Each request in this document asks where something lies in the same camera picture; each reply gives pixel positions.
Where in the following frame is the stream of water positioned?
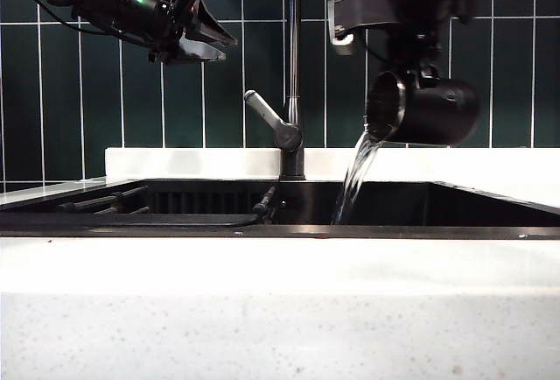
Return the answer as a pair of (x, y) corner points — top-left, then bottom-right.
(332, 128), (384, 226)

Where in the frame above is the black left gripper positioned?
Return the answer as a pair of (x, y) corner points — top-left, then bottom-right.
(147, 0), (240, 66)

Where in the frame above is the dark faucet lever handle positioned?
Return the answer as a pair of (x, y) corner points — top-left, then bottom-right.
(243, 89), (304, 155)

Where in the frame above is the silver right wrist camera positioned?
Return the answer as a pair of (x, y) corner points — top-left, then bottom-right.
(326, 0), (397, 57)

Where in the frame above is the metal rod drying rack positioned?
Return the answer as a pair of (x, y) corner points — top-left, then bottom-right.
(56, 185), (279, 226)

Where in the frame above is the black kitchen sink basin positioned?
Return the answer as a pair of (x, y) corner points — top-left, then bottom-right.
(0, 177), (560, 241)

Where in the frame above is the dark metal faucet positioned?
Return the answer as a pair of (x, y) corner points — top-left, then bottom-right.
(279, 0), (306, 182)

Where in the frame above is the black mug with logo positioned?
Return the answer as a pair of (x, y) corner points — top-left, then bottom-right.
(365, 70), (481, 147)

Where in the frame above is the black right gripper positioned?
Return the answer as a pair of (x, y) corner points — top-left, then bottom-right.
(384, 14), (448, 91)

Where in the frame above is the black slatted drain basket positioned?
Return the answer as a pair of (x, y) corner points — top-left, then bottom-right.
(0, 189), (263, 229)

